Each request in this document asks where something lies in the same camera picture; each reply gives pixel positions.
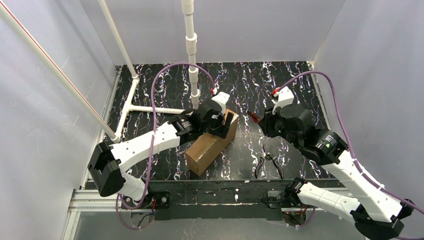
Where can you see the brown cardboard express box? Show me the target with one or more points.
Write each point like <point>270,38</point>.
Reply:
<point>203,151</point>

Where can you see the red black utility knife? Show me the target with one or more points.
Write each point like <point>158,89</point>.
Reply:
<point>254,116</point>

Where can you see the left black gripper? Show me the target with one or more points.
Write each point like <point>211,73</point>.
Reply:
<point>224,125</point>

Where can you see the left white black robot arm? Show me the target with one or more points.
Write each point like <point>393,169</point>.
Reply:
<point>108,163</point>

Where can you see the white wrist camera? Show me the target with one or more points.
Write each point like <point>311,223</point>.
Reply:
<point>284,96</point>
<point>220,97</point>

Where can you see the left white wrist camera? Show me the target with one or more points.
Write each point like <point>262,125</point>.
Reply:
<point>220,97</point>

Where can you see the white PVC pipe frame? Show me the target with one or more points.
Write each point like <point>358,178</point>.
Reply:
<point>191,37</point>

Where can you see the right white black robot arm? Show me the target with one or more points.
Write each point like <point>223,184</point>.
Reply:
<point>375,214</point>

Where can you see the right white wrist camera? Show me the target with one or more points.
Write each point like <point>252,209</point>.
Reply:
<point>284,96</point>

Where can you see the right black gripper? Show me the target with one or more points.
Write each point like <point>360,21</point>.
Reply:
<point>265,122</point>

